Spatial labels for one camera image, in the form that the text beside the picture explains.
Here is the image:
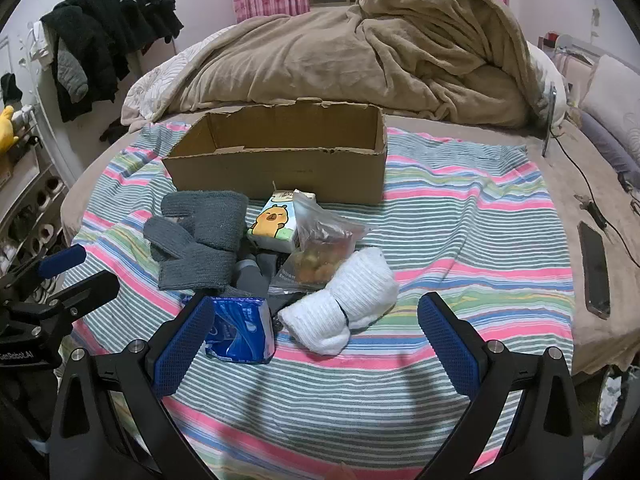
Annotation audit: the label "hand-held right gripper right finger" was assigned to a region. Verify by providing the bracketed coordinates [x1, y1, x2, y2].
[417, 291, 586, 480]

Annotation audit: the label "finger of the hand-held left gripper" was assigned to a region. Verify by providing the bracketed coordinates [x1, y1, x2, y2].
[0, 245, 87, 293]
[47, 270, 120, 318]

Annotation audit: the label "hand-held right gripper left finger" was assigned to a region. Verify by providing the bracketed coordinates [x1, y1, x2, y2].
[49, 294, 221, 480]

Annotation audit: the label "blue tissue pack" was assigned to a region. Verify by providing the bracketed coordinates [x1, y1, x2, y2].
[202, 296, 276, 365]

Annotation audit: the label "grey knitted socks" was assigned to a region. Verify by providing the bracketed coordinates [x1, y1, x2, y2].
[143, 216, 240, 292]

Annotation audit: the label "white sock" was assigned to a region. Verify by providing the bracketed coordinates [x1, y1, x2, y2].
[277, 247, 399, 356]

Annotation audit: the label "grey knit glove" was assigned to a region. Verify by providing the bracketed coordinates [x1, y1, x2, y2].
[161, 190, 250, 251]

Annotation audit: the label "cartoon print tissue pack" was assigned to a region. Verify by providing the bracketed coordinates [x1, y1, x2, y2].
[246, 191, 317, 252]

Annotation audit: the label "clear plastic snack bag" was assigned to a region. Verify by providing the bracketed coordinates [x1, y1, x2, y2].
[290, 190, 373, 288]

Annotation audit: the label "shoe rack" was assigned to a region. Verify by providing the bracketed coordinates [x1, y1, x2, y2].
[0, 110, 71, 281]

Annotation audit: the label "small cardboard box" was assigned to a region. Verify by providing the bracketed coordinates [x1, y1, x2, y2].
[0, 150, 21, 186]

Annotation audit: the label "striped cloth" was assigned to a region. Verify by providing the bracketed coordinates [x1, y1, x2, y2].
[70, 120, 576, 480]

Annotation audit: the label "black glove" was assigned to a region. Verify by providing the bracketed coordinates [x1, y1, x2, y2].
[99, 117, 125, 143]

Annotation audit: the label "yellow plush toy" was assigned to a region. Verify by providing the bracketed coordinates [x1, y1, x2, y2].
[0, 105, 18, 156]

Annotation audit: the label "black smartphone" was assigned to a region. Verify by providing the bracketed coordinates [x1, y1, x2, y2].
[577, 221, 612, 320]

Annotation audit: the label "trash bin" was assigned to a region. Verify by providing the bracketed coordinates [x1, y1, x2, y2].
[575, 360, 640, 441]

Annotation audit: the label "black cap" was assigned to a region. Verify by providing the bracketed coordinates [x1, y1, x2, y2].
[0, 72, 23, 103]

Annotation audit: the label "grey quilted garment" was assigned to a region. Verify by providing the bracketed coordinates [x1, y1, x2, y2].
[55, 42, 90, 103]

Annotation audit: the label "white floral quilt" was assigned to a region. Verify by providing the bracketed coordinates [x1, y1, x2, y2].
[122, 25, 236, 133]

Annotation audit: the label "beige bed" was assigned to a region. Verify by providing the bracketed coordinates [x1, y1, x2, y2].
[60, 25, 640, 376]

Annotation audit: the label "black charger plug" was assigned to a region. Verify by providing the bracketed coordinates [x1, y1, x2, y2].
[575, 195, 608, 228]

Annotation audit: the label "black jackets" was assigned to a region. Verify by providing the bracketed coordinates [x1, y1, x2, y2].
[40, 0, 186, 122]

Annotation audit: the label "standing tablet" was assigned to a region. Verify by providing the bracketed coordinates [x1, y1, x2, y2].
[542, 82, 557, 157]

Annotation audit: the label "grey pillow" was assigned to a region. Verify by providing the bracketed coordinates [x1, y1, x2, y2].
[575, 110, 640, 186]

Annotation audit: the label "white pillow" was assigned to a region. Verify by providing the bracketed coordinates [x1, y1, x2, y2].
[580, 55, 640, 146]

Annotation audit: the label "beige fleece blanket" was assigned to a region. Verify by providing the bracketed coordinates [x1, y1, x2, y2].
[172, 0, 538, 128]

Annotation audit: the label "metal headboard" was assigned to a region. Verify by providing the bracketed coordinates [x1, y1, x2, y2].
[537, 32, 596, 68]

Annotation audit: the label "black cable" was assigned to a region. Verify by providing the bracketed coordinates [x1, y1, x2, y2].
[550, 130, 640, 256]

